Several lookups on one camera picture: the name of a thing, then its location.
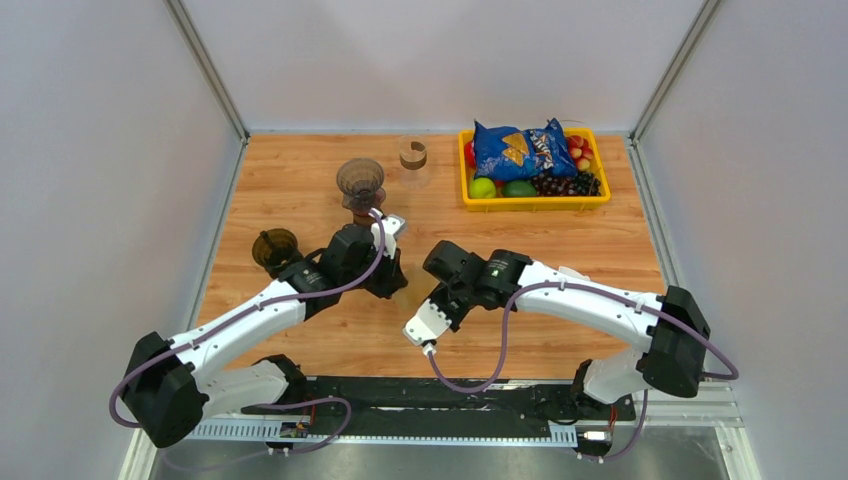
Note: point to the red fruit in bin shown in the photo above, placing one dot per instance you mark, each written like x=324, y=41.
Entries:
x=469, y=155

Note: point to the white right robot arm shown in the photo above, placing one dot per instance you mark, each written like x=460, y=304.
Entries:
x=666, y=333

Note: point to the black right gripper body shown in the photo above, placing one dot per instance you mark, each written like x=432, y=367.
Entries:
x=453, y=301

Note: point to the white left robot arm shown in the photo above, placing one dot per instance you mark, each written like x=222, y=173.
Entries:
x=172, y=385

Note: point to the brown paper coffee filter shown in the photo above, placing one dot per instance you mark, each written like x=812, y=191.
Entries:
x=419, y=285

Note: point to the clear glass with brown sleeve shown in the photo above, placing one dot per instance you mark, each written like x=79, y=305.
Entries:
x=413, y=157

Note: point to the yellow-green lime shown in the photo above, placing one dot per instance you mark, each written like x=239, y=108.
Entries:
x=482, y=188

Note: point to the yellow plastic bin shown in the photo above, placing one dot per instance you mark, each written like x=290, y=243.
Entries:
x=537, y=203

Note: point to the blue chips bag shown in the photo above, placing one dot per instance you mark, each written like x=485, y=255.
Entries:
x=507, y=153

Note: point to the aluminium frame rail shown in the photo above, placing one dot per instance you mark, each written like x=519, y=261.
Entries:
x=712, y=408

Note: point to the smoky transparent coffee dripper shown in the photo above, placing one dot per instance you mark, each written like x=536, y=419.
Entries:
x=360, y=180

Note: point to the red-black coffee carafe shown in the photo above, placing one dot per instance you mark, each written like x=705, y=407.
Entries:
x=363, y=212

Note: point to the dark purple grape bunch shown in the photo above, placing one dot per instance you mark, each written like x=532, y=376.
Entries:
x=584, y=184

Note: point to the red-yellow small fruits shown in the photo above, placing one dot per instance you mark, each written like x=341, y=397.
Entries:
x=581, y=152

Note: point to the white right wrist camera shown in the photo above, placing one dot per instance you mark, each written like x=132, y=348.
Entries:
x=426, y=325

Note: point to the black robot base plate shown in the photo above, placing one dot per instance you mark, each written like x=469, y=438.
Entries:
x=424, y=407

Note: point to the dark green lime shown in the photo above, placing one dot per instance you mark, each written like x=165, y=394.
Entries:
x=519, y=189

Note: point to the white paper sheet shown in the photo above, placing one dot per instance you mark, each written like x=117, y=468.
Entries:
x=572, y=274

